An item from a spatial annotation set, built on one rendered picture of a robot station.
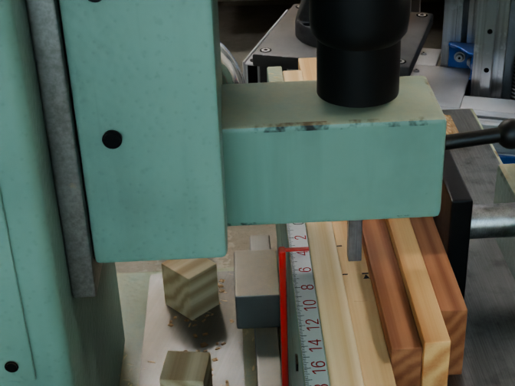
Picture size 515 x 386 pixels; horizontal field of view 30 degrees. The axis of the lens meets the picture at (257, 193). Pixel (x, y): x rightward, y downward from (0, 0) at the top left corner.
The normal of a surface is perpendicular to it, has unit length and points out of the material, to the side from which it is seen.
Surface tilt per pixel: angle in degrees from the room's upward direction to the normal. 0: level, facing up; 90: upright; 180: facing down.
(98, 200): 90
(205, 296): 90
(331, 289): 0
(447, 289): 0
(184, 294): 90
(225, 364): 0
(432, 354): 90
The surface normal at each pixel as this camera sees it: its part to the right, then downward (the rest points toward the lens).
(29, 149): 0.73, 0.32
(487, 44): -0.29, 0.48
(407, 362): 0.04, 0.50
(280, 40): -0.04, -0.87
